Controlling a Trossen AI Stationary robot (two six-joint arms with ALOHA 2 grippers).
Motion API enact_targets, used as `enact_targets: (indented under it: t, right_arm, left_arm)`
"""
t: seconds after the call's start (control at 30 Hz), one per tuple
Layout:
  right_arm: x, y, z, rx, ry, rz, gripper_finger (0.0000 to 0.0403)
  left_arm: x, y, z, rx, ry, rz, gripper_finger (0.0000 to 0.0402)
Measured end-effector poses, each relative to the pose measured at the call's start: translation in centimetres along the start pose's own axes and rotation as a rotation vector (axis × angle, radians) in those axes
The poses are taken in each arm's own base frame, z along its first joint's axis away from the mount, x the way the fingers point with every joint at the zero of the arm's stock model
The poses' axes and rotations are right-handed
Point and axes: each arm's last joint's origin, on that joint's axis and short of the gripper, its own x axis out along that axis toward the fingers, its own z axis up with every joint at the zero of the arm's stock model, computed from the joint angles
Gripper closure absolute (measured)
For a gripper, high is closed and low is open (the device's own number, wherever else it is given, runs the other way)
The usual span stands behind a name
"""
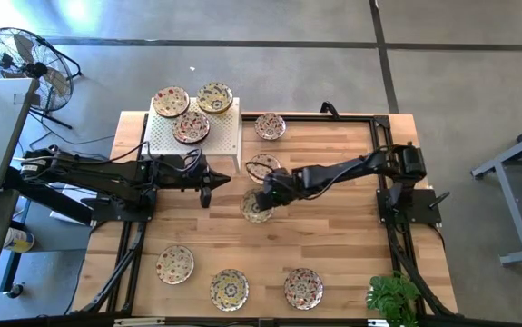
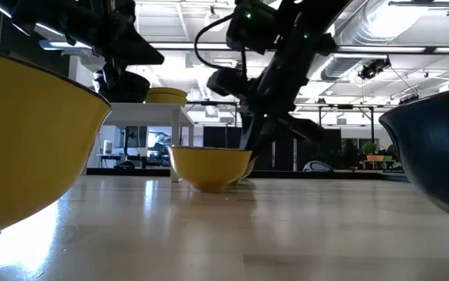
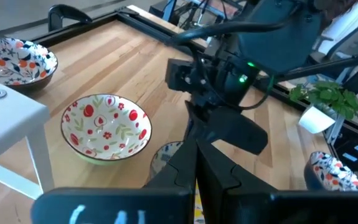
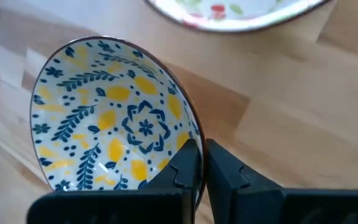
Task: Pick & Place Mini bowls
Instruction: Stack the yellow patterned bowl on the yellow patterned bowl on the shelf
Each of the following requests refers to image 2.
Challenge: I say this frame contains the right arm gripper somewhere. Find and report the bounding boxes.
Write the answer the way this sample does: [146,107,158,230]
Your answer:
[243,73,326,161]

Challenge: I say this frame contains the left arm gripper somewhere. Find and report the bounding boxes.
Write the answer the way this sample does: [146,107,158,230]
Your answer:
[91,23,166,94]

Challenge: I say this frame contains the black bowl with floral inside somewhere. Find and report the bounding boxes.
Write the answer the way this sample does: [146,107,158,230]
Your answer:
[98,70,151,104]
[378,84,449,227]

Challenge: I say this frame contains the yellow bowl with patterned inside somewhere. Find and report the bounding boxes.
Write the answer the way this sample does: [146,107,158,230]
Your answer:
[144,93,189,107]
[148,87,189,96]
[168,145,253,194]
[0,46,112,261]

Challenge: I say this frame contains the white perforated metal shelf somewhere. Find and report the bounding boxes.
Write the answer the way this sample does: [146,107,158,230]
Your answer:
[102,101,196,183]

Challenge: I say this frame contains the black room divider panels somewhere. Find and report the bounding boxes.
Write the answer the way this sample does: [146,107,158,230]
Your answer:
[202,125,342,172]

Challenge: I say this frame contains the potted background plants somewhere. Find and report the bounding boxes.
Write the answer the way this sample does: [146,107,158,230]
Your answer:
[360,142,395,169]

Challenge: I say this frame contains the black ceiling-mounted device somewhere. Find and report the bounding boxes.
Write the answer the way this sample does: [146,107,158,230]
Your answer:
[358,57,392,81]

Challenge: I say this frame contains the overhead LED light bar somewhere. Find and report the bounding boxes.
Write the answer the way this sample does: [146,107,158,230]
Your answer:
[38,38,449,55]

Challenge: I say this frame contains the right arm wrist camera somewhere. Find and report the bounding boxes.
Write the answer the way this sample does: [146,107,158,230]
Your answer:
[206,66,249,98]

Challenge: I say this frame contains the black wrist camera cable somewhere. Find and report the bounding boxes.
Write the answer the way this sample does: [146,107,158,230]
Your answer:
[194,12,248,72]

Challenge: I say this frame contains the black background rig frame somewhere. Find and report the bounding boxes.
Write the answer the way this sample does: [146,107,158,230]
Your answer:
[184,100,377,157]

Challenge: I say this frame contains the black aluminium rig frame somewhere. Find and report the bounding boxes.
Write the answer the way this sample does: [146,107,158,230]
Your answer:
[86,166,409,183]

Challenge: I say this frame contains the black ceiling rail fixture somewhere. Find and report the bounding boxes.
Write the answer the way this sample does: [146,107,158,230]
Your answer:
[387,0,449,17]

